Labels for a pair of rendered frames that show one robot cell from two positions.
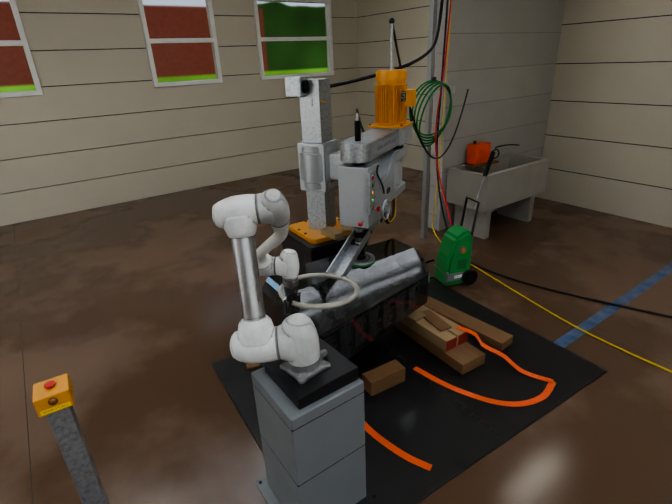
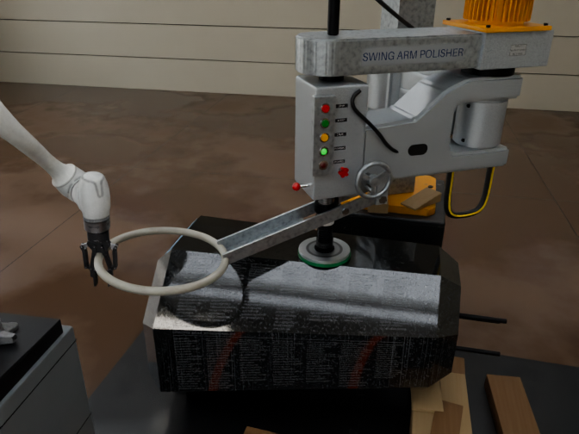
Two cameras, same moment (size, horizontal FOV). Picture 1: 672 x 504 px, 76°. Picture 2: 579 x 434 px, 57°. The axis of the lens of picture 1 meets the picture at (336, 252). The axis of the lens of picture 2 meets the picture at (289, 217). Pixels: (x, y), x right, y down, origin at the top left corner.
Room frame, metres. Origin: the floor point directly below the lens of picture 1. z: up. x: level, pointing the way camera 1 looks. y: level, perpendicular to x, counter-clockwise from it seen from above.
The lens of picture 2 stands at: (1.41, -1.45, 1.94)
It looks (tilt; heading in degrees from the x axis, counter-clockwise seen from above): 26 degrees down; 45
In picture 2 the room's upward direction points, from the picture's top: straight up
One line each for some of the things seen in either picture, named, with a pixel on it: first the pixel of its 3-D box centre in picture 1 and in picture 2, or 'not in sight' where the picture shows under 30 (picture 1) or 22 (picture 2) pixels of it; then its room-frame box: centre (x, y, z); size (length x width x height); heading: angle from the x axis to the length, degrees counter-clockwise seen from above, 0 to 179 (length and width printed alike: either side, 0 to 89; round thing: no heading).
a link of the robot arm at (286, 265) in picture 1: (287, 263); (92, 193); (2.15, 0.27, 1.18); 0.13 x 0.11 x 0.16; 88
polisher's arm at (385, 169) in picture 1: (380, 183); (422, 135); (3.23, -0.36, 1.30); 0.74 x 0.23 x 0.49; 153
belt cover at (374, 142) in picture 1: (376, 143); (420, 53); (3.20, -0.33, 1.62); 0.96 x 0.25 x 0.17; 153
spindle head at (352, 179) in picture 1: (363, 192); (348, 137); (2.96, -0.21, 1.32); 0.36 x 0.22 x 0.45; 153
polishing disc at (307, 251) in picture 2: (360, 258); (324, 249); (2.89, -0.18, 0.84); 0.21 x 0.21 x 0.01
